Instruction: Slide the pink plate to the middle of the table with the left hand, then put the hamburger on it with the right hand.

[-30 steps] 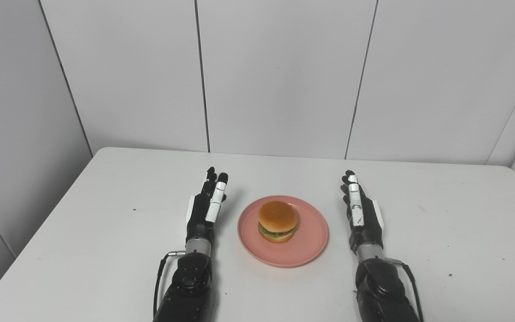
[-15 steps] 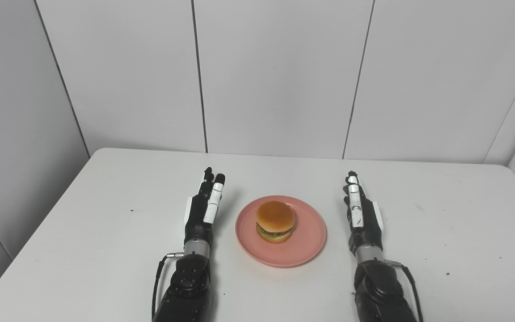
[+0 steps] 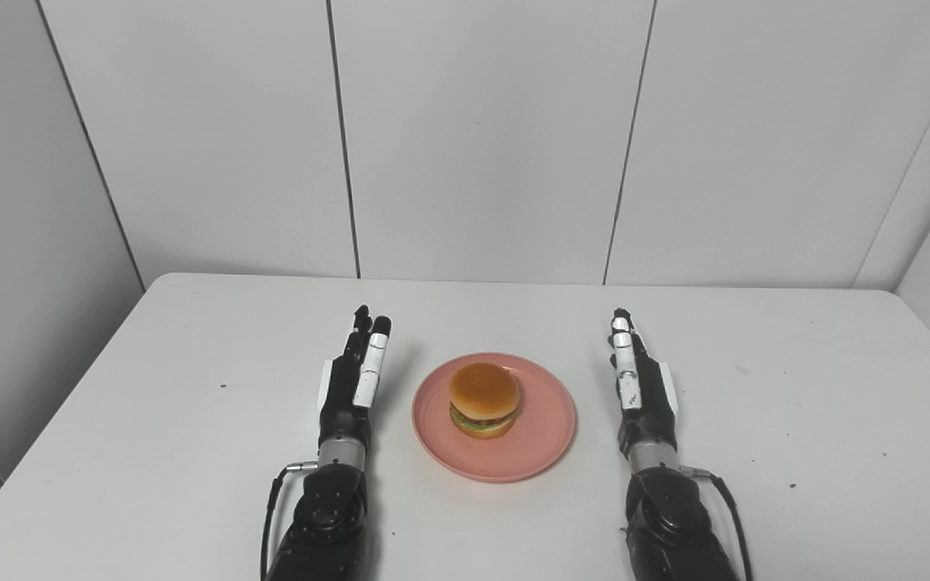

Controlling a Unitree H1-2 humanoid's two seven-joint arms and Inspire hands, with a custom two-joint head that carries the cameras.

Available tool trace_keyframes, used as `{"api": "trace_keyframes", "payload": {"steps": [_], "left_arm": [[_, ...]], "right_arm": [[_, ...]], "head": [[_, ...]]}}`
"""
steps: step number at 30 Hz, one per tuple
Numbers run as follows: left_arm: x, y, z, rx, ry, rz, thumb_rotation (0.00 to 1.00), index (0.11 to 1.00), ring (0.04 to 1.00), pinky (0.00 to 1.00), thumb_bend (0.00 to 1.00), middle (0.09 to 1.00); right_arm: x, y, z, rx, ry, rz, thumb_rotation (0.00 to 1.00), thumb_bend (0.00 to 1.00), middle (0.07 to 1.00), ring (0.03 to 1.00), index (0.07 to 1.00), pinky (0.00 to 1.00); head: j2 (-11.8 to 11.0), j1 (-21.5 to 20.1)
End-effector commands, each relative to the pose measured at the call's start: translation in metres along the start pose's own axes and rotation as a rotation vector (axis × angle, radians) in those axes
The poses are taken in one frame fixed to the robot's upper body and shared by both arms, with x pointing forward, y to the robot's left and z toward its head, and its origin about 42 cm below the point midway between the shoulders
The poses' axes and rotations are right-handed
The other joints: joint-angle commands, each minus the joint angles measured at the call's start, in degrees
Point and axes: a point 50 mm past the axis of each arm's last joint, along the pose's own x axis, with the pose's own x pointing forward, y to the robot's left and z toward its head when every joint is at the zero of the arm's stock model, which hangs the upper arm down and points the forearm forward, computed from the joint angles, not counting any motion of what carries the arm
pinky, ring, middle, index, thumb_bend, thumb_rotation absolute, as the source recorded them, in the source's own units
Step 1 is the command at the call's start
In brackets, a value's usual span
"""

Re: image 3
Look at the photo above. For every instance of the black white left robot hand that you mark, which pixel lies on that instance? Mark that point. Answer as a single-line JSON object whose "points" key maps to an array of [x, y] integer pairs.
{"points": [[344, 395]]}

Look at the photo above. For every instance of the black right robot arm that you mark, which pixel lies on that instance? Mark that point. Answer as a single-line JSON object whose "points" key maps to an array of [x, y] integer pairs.
{"points": [[675, 520]]}

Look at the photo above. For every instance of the toy hamburger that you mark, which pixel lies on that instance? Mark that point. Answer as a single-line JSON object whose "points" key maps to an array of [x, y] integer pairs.
{"points": [[484, 399]]}

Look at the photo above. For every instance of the pink round plate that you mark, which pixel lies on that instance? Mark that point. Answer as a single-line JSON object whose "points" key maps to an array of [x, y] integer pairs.
{"points": [[529, 448]]}

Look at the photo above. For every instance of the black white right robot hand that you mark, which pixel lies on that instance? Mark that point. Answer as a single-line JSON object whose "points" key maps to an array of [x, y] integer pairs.
{"points": [[649, 403]]}

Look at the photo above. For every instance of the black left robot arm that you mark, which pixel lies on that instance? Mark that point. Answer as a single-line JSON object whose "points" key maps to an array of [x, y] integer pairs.
{"points": [[324, 516]]}

